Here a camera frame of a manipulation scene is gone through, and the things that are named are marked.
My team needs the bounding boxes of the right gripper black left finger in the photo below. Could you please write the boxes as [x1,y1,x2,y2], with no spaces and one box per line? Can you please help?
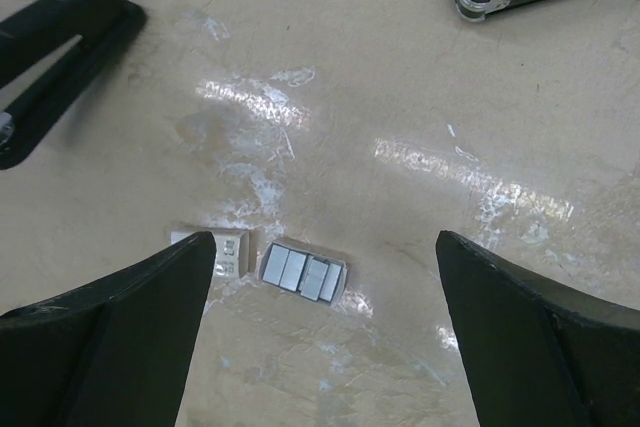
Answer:
[1,232,216,426]

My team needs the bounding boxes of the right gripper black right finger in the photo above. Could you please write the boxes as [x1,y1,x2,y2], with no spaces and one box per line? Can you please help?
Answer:
[436,231,639,426]

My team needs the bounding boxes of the white staple box sleeve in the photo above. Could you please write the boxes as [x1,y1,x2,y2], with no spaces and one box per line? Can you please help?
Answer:
[168,226,250,279]

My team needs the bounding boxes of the staple tray with staples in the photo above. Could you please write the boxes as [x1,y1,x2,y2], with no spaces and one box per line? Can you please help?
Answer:
[256,237,348,306]

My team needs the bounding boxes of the black stapler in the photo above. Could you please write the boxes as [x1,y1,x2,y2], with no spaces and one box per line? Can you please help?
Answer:
[1,0,147,170]

